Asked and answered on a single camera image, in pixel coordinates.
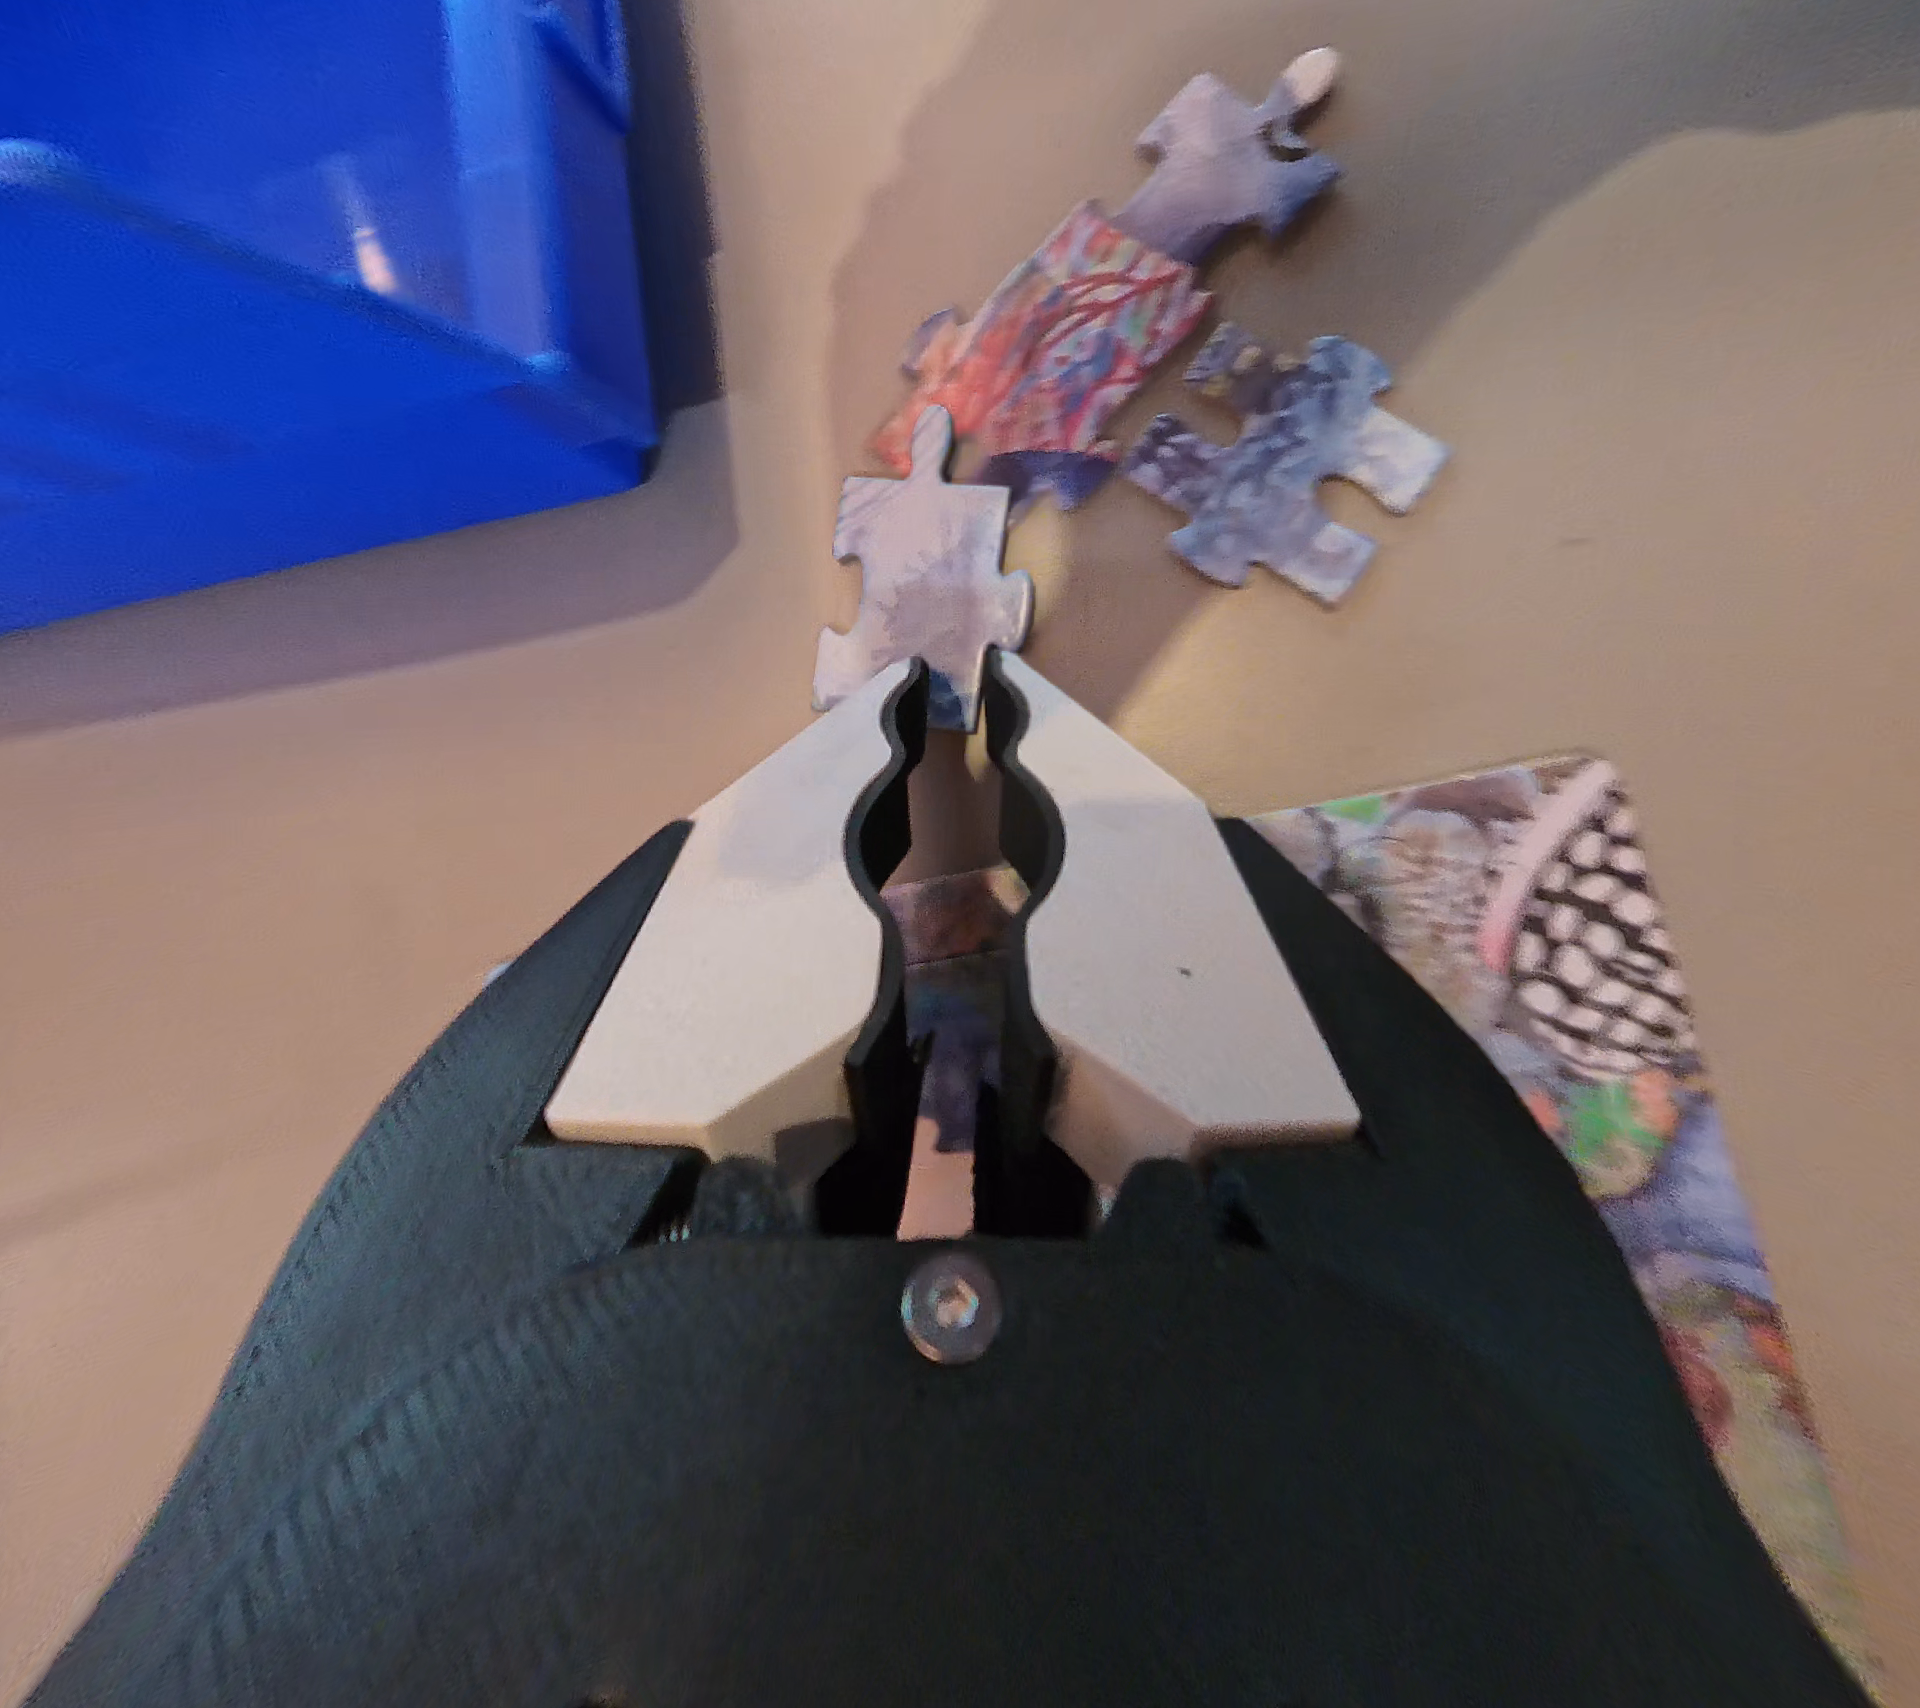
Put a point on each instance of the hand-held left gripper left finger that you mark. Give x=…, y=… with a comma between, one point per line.
x=721, y=989

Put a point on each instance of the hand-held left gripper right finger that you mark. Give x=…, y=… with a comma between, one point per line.
x=1184, y=989

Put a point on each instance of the ocean jigsaw puzzle board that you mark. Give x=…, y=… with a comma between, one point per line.
x=1591, y=958

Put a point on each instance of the light blue puzzle piece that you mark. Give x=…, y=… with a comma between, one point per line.
x=931, y=568

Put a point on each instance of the pale blue purple puzzle piece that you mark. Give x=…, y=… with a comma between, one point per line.
x=1291, y=462

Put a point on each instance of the joined pink coral puzzle pieces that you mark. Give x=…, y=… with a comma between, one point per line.
x=1081, y=343

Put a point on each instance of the blue plastic bin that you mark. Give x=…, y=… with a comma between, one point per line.
x=270, y=239

